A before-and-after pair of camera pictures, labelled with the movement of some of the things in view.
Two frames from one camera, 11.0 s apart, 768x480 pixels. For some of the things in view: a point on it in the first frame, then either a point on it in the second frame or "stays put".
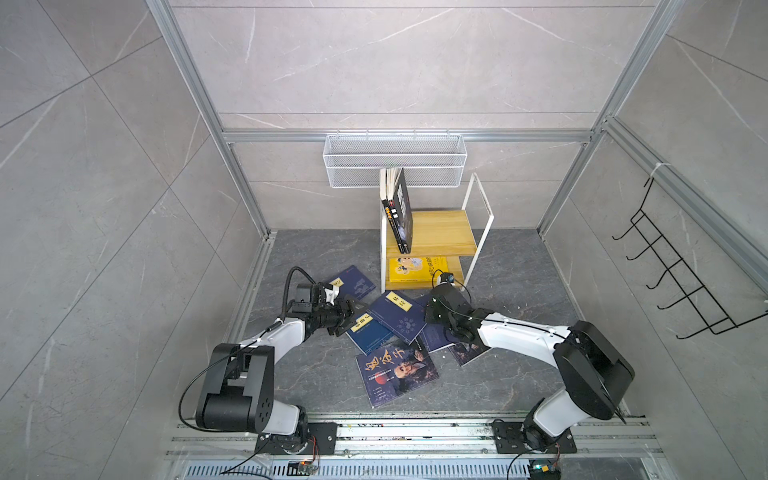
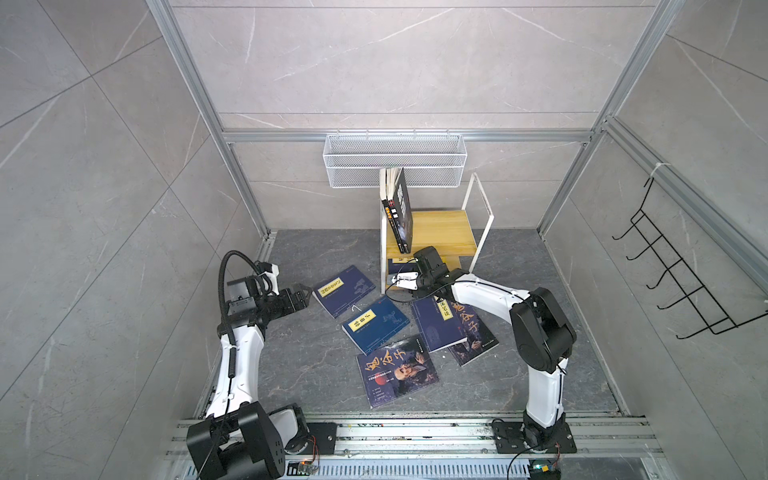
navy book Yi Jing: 406,318 to 395,268
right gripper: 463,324 to 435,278
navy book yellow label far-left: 352,282 stays put
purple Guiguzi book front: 393,371 stays put
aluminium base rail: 418,446 stays put
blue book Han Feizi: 369,334 stays put
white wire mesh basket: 353,161 stays put
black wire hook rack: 702,301 stays put
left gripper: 345,317 to 299,302
